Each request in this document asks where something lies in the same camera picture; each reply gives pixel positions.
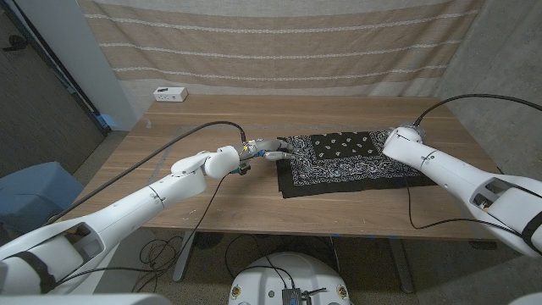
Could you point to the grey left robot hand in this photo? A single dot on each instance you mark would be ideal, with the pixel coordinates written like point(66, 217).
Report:
point(267, 146)

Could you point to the black paisley bandana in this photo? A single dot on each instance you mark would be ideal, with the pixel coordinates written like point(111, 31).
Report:
point(339, 169)

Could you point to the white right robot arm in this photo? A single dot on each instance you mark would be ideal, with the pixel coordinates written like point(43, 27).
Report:
point(457, 173)

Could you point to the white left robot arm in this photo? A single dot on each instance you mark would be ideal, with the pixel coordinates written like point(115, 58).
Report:
point(127, 212)

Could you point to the beige striped backdrop cloth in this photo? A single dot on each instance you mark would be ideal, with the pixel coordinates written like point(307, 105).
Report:
point(275, 55)

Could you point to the white power strip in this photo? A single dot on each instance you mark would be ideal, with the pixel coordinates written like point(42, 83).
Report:
point(170, 94)

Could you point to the black round floor disc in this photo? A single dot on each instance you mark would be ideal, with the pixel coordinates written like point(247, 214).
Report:
point(209, 240)

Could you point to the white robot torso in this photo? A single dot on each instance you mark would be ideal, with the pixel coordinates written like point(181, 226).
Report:
point(296, 271)

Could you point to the grey metal table leg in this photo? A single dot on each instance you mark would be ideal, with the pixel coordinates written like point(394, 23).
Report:
point(401, 267)
point(184, 256)

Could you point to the small grey torso device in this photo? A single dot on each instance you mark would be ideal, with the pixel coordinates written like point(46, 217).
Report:
point(292, 297)

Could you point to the blue upholstered chair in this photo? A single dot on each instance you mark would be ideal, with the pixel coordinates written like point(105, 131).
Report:
point(38, 186)

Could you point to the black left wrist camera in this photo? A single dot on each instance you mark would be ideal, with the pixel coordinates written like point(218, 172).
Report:
point(243, 170)

